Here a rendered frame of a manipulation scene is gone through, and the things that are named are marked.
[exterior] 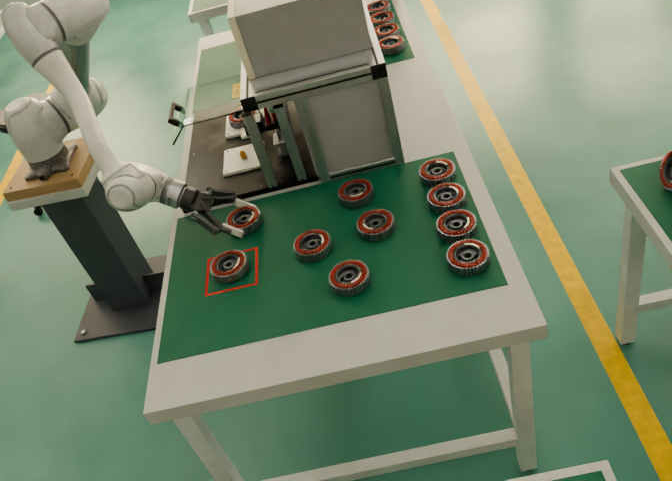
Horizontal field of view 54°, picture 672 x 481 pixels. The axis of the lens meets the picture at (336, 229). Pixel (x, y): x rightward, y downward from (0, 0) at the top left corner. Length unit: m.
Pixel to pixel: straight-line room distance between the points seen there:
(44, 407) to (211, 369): 1.42
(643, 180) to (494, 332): 0.67
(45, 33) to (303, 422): 1.54
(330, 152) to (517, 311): 0.82
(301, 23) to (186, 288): 0.85
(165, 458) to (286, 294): 1.01
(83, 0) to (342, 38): 0.80
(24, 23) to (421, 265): 1.35
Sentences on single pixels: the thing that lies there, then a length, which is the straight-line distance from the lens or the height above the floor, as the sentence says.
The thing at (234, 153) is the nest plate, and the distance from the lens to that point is 2.42.
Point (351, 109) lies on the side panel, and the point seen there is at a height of 0.98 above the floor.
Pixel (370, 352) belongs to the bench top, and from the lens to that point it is 1.65.
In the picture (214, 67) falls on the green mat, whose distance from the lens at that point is 3.15.
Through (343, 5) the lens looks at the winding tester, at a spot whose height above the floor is 1.27.
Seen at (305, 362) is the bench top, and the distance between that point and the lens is 1.68.
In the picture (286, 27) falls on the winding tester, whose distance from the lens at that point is 2.03.
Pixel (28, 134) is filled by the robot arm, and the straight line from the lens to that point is 2.72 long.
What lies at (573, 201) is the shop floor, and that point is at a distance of 3.11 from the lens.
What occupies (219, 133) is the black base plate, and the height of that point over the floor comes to 0.77.
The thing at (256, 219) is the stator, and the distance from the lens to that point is 2.08.
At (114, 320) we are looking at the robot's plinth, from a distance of 3.20.
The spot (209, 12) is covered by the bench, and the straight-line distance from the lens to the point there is 3.84.
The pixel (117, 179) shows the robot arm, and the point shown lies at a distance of 1.96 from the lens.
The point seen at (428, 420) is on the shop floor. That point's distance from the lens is 2.41.
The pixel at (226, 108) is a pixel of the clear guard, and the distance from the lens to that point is 2.10.
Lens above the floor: 2.03
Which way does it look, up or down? 40 degrees down
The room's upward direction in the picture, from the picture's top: 17 degrees counter-clockwise
